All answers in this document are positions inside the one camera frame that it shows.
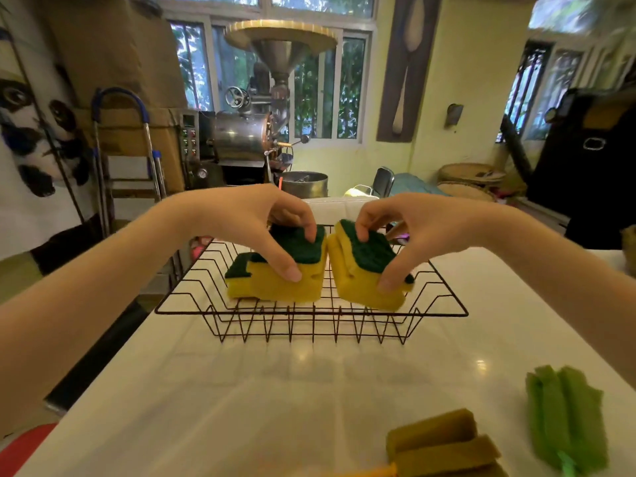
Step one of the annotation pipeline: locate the person's right hand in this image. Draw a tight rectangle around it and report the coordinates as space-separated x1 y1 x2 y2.
355 193 494 294

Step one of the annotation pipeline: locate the person's left hand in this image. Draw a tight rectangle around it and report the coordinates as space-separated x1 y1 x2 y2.
185 184 319 284

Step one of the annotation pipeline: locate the yellow sponge with green scrubber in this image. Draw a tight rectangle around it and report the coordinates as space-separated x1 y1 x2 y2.
224 251 269 300
248 223 329 304
327 219 416 313

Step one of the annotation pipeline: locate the person's right forearm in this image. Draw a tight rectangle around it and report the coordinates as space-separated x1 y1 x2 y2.
484 203 636 390

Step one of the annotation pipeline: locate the person's left forearm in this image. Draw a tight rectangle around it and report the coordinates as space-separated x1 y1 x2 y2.
0 192 195 439

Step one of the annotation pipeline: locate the teal cloth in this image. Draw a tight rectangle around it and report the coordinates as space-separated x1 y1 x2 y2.
389 172 449 197

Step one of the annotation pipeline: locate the black chair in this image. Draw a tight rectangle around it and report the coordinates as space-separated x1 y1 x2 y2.
371 166 396 198

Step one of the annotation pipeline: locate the round metal cooling tray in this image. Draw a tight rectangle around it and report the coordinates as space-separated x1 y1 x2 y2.
277 171 330 200

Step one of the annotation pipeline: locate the woven flat basket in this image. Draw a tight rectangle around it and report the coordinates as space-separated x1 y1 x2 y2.
438 162 507 187
436 181 498 202

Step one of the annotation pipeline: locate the metal coffee roaster machine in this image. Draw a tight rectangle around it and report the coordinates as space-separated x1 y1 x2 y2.
178 20 340 190

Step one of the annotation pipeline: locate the black pipe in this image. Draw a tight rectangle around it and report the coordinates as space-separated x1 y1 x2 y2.
498 114 536 185

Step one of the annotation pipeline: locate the large window with frames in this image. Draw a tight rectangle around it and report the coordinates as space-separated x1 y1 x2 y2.
158 0 378 147

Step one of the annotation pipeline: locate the olive brown sponge block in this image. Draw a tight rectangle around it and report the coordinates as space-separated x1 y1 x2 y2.
386 408 479 461
393 434 508 477

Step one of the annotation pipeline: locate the barred side window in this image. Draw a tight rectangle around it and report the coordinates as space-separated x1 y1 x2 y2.
495 40 584 144

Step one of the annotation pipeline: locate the panda print banner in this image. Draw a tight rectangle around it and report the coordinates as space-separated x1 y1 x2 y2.
0 22 97 261

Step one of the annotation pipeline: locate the red object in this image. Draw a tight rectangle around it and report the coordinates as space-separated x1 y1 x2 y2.
0 422 59 477

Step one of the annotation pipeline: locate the black wire basket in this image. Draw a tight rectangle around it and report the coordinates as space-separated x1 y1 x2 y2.
154 225 469 345

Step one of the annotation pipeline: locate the wall lamp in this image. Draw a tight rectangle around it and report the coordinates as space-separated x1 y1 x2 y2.
443 102 465 131

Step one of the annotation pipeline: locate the wooden spoon wall art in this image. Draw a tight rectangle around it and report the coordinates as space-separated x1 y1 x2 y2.
376 0 443 144

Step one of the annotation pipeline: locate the blue handled hand truck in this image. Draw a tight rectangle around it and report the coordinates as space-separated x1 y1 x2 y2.
90 86 168 240

